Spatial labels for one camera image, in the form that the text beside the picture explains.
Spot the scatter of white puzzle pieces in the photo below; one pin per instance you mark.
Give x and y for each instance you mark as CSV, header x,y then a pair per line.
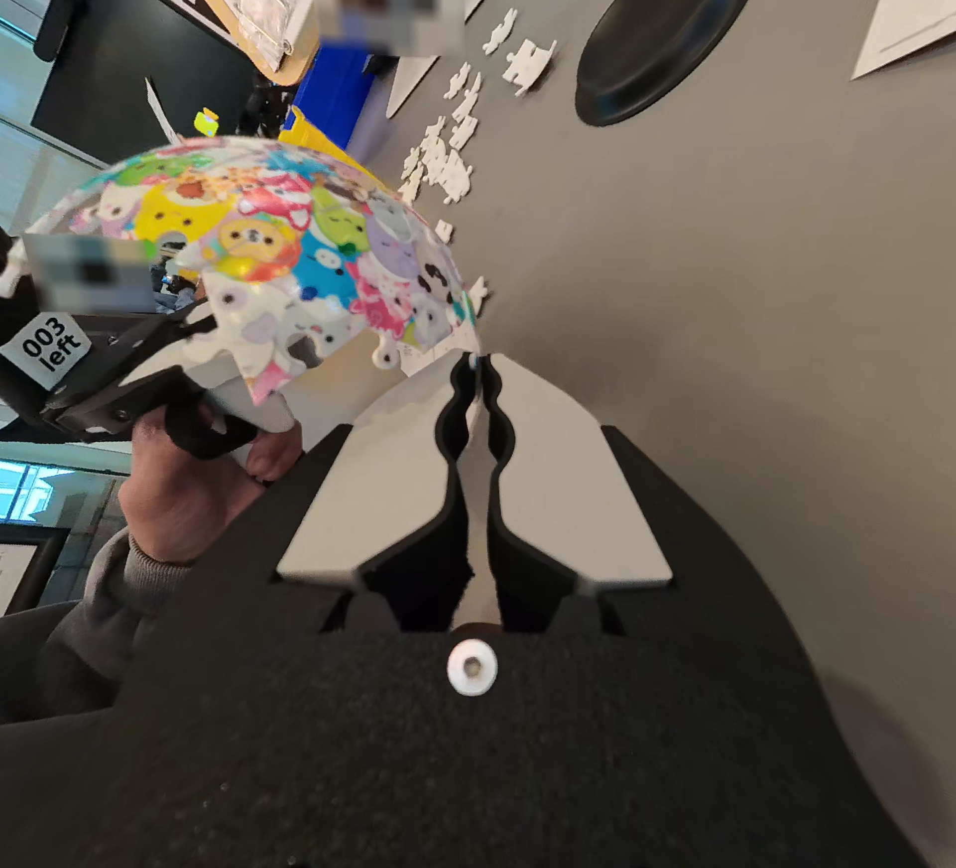
x,y
448,166

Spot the person's left forearm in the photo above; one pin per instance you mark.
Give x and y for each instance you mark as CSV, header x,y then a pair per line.
x,y
104,621

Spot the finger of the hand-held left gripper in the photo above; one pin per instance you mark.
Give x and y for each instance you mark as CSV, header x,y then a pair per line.
x,y
194,364
200,315

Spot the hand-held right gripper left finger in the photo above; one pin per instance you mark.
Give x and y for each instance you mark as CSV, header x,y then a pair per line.
x,y
373,502

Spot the yellow plastic bin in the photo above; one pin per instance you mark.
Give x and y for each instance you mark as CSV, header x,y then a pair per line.
x,y
314,136

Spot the black round ball stand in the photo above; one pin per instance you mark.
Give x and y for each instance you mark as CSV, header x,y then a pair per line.
x,y
665,24

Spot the blue plastic bin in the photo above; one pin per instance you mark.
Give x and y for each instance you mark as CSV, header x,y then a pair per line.
x,y
336,91

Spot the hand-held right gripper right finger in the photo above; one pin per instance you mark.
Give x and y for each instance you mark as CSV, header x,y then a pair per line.
x,y
582,502

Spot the person's left hand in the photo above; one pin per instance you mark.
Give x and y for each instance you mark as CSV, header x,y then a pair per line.
x,y
187,502

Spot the partly built puzzle ball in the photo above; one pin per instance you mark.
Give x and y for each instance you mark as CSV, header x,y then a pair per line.
x,y
299,233

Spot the black flat panel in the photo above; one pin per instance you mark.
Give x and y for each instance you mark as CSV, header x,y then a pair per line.
x,y
112,84

